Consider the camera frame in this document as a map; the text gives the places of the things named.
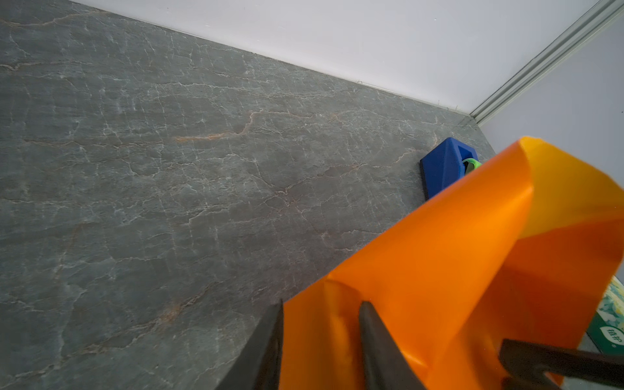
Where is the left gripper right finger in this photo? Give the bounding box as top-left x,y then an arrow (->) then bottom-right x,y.
358,302 -> 426,390

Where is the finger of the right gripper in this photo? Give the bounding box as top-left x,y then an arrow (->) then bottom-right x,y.
499,339 -> 623,389

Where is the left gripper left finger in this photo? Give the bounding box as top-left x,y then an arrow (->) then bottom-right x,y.
216,301 -> 284,390

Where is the colourful tissue box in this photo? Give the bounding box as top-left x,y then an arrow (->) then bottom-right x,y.
587,276 -> 624,356

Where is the blue tape dispenser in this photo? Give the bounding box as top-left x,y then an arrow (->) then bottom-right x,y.
419,137 -> 482,200

